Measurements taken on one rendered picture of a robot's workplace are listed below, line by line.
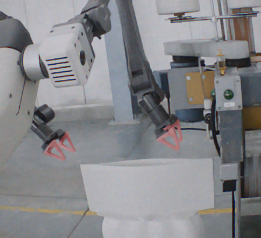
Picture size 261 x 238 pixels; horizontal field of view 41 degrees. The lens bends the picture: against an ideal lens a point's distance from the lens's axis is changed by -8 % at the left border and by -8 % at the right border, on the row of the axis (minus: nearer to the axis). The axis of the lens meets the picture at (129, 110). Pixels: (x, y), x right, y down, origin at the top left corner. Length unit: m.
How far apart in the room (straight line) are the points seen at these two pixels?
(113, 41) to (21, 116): 5.18
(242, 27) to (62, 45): 0.91
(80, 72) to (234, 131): 0.49
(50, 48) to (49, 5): 6.11
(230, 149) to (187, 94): 0.42
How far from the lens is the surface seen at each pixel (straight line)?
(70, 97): 6.91
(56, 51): 0.83
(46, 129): 1.40
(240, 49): 1.18
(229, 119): 1.09
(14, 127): 0.90
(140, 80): 1.24
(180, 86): 1.48
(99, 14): 1.01
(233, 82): 1.02
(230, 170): 1.13
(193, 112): 1.52
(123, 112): 6.16
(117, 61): 6.04
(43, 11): 6.99
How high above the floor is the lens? 1.49
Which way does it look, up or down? 12 degrees down
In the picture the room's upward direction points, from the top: 7 degrees counter-clockwise
